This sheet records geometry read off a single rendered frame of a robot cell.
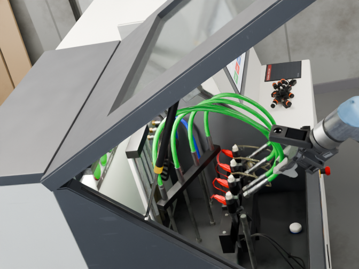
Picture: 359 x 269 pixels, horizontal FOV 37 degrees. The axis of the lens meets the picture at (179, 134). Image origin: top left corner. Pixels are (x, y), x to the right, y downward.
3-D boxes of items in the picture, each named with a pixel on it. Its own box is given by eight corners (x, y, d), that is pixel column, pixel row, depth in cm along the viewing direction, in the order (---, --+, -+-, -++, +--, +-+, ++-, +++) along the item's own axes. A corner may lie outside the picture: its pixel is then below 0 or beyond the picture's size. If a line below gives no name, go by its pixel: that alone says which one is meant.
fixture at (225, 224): (257, 267, 172) (250, 233, 164) (227, 268, 175) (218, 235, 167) (262, 196, 200) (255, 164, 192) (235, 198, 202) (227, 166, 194)
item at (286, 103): (297, 110, 215) (296, 98, 212) (270, 112, 218) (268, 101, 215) (296, 81, 233) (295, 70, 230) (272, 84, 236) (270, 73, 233)
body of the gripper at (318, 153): (310, 176, 147) (337, 158, 138) (283, 161, 146) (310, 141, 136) (314, 155, 152) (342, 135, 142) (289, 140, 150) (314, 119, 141)
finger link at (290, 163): (282, 176, 149) (301, 160, 142) (277, 173, 148) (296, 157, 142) (284, 163, 152) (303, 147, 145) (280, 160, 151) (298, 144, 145)
